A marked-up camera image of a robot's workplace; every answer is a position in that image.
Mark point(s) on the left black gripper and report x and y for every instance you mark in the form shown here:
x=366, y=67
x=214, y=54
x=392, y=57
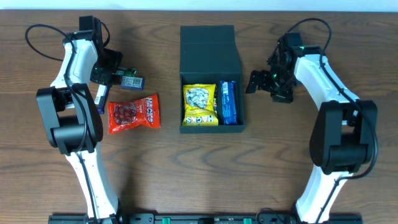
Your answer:
x=115, y=78

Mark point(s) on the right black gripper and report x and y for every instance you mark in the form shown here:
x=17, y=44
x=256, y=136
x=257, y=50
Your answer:
x=268, y=82

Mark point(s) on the green black candy bar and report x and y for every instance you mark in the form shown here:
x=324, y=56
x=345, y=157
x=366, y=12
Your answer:
x=124, y=71

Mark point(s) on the small blue candy bar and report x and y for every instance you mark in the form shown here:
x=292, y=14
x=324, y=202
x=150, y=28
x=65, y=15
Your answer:
x=135, y=83

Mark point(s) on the blue Oreo cookie pack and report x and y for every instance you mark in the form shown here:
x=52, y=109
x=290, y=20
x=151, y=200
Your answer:
x=228, y=103

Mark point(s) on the purple chocolate bar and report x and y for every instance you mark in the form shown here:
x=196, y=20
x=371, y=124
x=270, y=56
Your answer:
x=101, y=98

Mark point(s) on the black cardboard gift box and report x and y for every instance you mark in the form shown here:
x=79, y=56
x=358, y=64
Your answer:
x=209, y=55

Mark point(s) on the red Hacks candy bag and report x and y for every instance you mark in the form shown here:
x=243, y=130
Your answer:
x=130, y=114

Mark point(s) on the yellow Hacks candy bag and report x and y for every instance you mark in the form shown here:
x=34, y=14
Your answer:
x=199, y=105

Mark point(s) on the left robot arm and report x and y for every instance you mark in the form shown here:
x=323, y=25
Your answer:
x=73, y=124

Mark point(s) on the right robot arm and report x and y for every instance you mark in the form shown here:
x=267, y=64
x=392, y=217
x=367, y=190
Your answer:
x=343, y=136

